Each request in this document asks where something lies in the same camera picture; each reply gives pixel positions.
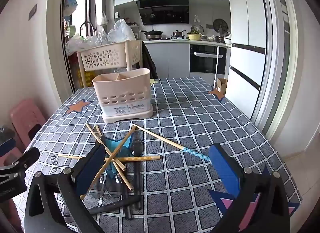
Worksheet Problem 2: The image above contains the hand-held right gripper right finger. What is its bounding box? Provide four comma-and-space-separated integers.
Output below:
209, 143, 290, 226

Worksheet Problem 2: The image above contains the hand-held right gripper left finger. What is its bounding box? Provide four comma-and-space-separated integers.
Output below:
26, 139, 107, 226

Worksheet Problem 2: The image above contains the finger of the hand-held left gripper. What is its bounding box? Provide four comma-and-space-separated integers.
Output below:
0, 147, 40, 176
0, 137, 17, 158

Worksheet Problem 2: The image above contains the blue dotted wooden chopstick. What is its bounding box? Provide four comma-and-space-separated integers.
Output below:
132, 123, 212, 161

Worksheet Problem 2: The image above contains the beige plastic utensil holder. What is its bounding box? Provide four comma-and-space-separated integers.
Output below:
92, 68, 153, 124

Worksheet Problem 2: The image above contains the pink plastic stool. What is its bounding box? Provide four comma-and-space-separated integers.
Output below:
10, 98, 47, 146

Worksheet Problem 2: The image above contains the blue checked star tablecloth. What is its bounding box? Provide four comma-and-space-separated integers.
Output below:
12, 76, 303, 233

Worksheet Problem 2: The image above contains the small cardboard box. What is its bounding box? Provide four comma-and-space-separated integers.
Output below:
216, 78, 227, 94

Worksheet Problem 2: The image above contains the black built-in oven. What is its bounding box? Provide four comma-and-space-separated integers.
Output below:
189, 44, 227, 74

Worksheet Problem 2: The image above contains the beige flower-hole basket cart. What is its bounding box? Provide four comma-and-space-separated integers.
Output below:
76, 40, 143, 88

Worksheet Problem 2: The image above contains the grey lower cabinet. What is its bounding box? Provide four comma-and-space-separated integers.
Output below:
144, 41, 190, 79

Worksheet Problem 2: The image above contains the black hanging jacket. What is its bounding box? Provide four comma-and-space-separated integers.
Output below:
141, 41, 159, 79

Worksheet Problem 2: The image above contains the clear plastic bag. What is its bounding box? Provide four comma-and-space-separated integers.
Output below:
85, 29, 109, 45

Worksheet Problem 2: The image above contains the white refrigerator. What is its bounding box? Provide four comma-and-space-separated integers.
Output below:
229, 0, 267, 118

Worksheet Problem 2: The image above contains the black curved faucet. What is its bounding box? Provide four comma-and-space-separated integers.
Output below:
79, 22, 98, 37

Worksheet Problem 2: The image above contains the black wok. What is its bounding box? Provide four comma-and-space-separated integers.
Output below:
140, 30, 164, 40

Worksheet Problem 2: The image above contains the hanging white plastic bag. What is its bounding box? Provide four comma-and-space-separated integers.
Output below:
97, 11, 108, 26

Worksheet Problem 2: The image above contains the hanging blue bag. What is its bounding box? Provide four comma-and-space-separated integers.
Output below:
64, 0, 78, 15

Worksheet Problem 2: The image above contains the black range hood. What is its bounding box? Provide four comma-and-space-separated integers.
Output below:
136, 0, 190, 25

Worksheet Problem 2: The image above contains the white mop handle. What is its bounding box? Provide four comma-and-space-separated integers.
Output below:
214, 46, 223, 88

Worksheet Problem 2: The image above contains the white sliding door frame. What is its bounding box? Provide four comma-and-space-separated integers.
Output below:
251, 0, 300, 138

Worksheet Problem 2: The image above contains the dark wall switch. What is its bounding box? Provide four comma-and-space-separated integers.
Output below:
28, 4, 38, 20

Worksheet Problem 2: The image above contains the round wire strainer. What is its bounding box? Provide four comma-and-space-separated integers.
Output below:
213, 18, 229, 34

